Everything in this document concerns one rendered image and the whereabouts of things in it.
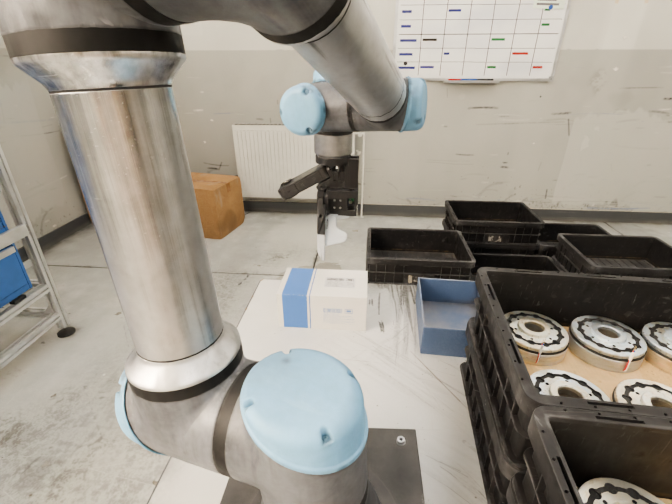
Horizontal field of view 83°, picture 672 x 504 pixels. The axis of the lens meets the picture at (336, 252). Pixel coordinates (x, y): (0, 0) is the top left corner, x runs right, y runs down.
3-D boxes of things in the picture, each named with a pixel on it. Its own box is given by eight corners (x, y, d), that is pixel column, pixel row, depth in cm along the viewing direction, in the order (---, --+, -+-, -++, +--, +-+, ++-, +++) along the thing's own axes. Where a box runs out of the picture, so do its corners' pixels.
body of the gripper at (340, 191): (356, 220, 77) (358, 160, 71) (314, 218, 77) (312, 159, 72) (357, 207, 84) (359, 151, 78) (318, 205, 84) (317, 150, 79)
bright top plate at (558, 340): (503, 346, 59) (504, 343, 58) (496, 309, 67) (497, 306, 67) (576, 358, 56) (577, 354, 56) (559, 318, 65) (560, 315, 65)
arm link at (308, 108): (341, 81, 53) (363, 78, 63) (271, 85, 57) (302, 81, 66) (344, 138, 57) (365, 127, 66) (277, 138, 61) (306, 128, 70)
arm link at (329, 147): (311, 135, 70) (316, 128, 77) (311, 160, 72) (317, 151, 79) (352, 136, 69) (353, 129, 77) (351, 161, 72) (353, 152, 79)
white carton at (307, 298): (278, 326, 88) (276, 293, 84) (289, 297, 99) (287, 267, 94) (365, 331, 86) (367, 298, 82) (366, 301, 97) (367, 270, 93)
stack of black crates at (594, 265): (559, 363, 155) (593, 266, 135) (531, 318, 182) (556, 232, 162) (663, 369, 152) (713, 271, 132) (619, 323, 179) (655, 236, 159)
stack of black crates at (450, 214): (443, 302, 194) (455, 221, 174) (434, 273, 221) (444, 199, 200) (524, 306, 191) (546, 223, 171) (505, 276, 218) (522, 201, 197)
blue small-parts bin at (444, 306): (494, 360, 78) (501, 333, 75) (420, 353, 80) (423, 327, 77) (475, 305, 96) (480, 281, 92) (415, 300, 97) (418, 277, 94)
